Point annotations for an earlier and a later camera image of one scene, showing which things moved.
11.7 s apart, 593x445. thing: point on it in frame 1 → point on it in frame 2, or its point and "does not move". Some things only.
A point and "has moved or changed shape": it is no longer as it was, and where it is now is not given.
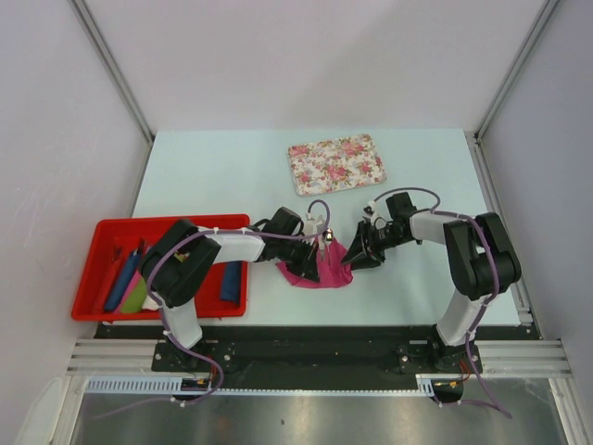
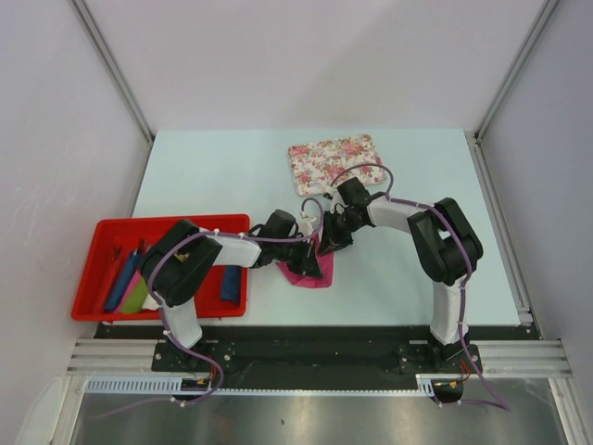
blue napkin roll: x=231 y=281 does not move
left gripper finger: x=305 y=265 does not move
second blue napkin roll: x=123 y=281 does not move
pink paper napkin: x=334 y=271 has moved or changed shape
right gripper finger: x=362 y=253 → x=332 y=242
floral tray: x=335 y=164 does not move
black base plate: x=259 y=358 does not move
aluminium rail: x=522 y=357 does not move
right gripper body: x=385 y=237 → x=341 y=222
